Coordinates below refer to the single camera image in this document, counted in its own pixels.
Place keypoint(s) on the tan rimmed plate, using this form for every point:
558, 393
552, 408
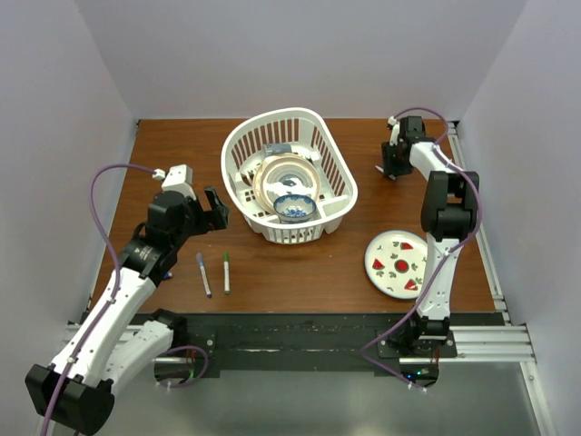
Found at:
283, 174

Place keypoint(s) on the white marker pen green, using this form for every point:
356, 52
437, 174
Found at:
226, 277

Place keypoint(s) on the white marker pen blue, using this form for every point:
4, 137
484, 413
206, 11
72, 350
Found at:
205, 282

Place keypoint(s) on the watermelon pattern plate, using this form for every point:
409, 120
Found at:
395, 263

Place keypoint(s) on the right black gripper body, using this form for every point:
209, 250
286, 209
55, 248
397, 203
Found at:
391, 163

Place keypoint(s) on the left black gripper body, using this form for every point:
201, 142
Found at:
197, 221

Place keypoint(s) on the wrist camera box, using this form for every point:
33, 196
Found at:
411, 126
179, 180

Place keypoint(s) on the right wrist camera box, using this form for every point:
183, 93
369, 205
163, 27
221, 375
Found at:
411, 126

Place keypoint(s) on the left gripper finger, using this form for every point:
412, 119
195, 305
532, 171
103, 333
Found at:
219, 217
213, 198

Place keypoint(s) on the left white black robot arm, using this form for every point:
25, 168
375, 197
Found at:
78, 387

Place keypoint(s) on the blue white patterned bowl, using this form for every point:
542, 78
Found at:
294, 208

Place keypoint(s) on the aluminium rail frame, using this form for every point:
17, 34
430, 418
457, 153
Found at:
493, 282

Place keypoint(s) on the grey object in basket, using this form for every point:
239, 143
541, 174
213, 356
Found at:
271, 149

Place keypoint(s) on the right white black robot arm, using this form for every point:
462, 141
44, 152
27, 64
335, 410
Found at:
450, 217

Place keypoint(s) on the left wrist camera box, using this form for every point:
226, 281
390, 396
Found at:
179, 180

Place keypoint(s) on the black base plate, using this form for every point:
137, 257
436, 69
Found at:
315, 342

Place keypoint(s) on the white plastic dish basket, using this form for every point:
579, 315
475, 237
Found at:
310, 138

